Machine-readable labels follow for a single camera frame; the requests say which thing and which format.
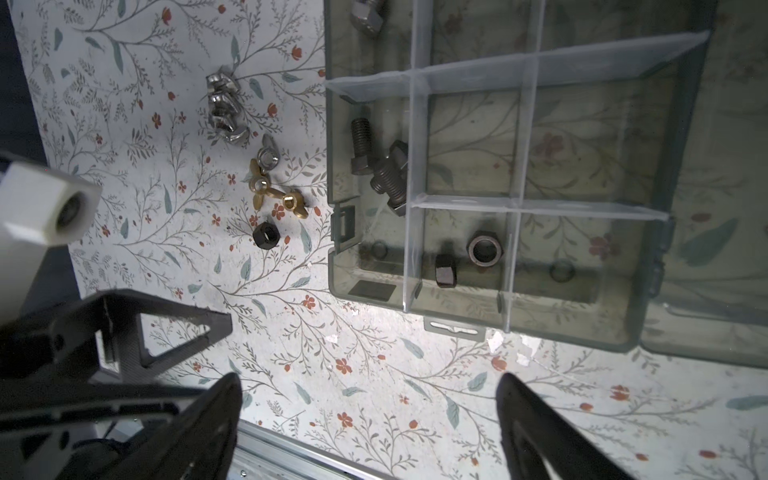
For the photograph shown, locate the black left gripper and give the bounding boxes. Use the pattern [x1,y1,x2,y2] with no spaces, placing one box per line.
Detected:
[1,289,233,479]

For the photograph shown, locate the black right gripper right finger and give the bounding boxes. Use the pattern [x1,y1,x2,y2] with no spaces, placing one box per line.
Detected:
[495,373,630,479]

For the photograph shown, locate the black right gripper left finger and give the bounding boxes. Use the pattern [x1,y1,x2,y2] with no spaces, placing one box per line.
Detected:
[107,373,242,479]

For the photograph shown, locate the small black nut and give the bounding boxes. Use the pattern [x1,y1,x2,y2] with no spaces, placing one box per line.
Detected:
[252,222,281,250]
[435,253,458,288]
[467,231,504,268]

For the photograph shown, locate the brass wing nut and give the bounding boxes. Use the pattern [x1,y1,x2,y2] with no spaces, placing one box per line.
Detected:
[281,191,309,219]
[248,158,284,211]

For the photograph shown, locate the silver flange nut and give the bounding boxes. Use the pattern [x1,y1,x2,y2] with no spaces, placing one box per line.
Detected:
[208,92,243,118]
[209,115,250,145]
[206,69,240,94]

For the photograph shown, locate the silver wing nut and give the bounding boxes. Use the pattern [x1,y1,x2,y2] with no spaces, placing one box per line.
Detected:
[256,134,281,172]

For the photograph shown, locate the translucent green organizer box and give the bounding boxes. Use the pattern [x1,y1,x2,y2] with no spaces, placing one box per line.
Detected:
[324,1,767,368]

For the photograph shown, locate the black hex bolt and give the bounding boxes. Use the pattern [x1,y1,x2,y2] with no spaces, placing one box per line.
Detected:
[370,140,408,217]
[351,117,374,175]

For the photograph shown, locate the silver hex bolt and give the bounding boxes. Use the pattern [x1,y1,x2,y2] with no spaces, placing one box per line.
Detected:
[350,0,386,38]

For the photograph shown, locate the aluminium front rail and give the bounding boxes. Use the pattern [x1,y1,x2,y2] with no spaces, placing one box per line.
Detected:
[226,420,394,480]

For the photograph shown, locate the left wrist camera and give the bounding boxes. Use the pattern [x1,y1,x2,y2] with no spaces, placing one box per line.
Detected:
[1,160,102,325]

